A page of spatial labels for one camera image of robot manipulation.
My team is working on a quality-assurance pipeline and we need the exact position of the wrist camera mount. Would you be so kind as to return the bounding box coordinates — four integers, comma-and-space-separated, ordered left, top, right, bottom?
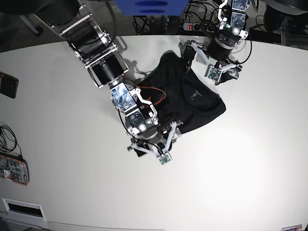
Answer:
127, 121, 183, 167
184, 39, 243, 85

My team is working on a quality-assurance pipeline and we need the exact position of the blue plastic stool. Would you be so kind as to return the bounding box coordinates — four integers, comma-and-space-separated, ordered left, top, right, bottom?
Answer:
115, 0, 188, 16

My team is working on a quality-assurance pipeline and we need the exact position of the sticker at table edge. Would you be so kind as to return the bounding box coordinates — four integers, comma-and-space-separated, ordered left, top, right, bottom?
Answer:
281, 224, 303, 231

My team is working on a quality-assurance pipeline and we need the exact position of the black smartphone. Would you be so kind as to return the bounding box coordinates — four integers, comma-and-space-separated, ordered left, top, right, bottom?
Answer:
0, 72, 19, 99

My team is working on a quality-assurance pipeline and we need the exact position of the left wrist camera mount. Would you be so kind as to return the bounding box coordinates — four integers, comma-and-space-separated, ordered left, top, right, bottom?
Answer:
184, 39, 243, 85

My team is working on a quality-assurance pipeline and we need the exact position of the black coiled cable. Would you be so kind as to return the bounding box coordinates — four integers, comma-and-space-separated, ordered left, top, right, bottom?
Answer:
0, 122, 23, 158

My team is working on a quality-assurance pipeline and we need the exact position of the white power strip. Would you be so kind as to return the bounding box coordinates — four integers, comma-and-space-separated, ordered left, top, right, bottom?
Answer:
182, 23, 214, 33

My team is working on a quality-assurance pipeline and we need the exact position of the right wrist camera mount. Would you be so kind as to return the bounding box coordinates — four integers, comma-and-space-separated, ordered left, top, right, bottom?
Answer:
127, 121, 183, 167

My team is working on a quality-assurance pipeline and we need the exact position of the orange blue device case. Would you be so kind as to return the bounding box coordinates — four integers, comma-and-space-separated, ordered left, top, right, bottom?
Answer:
0, 152, 30, 185

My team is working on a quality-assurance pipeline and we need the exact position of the black T-shirt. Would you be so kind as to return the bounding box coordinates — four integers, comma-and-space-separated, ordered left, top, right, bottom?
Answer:
138, 52, 226, 134

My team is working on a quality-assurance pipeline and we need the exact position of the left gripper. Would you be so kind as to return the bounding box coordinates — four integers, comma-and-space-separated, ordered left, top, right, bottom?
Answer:
181, 36, 241, 85

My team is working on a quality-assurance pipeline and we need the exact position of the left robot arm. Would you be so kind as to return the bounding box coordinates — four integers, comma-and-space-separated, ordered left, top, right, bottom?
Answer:
181, 0, 251, 85

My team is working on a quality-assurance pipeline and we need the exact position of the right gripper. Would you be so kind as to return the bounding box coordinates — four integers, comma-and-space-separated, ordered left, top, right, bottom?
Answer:
133, 127, 167, 157

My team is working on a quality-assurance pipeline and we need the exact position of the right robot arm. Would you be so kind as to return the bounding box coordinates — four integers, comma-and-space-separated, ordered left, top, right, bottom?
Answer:
34, 0, 172, 164

